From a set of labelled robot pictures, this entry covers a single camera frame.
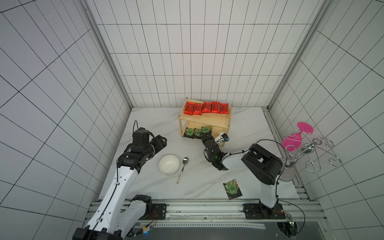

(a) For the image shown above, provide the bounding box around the green tea bag three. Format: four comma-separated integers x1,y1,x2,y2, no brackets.
201,126,213,136

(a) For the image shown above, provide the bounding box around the green tea bag one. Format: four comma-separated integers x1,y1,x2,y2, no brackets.
193,128,203,140

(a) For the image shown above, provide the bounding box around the green tea bag two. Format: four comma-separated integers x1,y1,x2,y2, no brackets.
183,127,195,139

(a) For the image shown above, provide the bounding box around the green tea bag four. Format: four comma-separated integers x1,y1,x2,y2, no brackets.
223,180,243,200

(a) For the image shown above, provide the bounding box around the red tea bag three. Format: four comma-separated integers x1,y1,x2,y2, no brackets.
202,102,212,114

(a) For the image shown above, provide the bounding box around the red tea bag two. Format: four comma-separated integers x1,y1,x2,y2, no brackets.
193,103,204,116

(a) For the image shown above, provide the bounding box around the red tea bag five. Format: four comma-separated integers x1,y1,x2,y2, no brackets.
220,103,229,115

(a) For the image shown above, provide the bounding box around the red tea bag four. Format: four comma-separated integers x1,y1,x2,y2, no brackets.
211,102,221,114

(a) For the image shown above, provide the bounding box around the red tea bag one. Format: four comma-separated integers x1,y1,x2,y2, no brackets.
184,102,195,116

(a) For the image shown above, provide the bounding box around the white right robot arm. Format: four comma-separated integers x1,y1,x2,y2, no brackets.
202,134,284,211

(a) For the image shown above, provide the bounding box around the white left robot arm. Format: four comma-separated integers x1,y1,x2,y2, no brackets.
72,128,167,240

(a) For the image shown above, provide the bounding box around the wooden two-tier shelf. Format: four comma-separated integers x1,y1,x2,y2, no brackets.
178,98,233,138

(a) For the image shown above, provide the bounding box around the white bowl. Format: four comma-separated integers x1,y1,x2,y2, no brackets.
159,155,180,175

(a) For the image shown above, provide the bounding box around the metal spoon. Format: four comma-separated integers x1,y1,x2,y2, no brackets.
176,157,189,186

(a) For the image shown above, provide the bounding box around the pink plastic spatula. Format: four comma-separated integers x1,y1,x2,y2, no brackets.
282,122,314,153

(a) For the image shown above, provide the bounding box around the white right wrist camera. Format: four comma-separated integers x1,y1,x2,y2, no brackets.
215,132,230,144

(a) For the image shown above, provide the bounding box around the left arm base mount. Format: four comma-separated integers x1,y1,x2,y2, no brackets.
126,195,168,220

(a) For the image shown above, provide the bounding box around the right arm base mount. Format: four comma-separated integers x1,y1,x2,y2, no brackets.
243,200,286,220

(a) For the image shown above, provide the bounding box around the chrome wire cup rack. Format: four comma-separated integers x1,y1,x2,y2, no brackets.
279,130,343,182

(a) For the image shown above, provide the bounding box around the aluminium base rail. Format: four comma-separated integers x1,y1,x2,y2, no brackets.
121,200,327,228

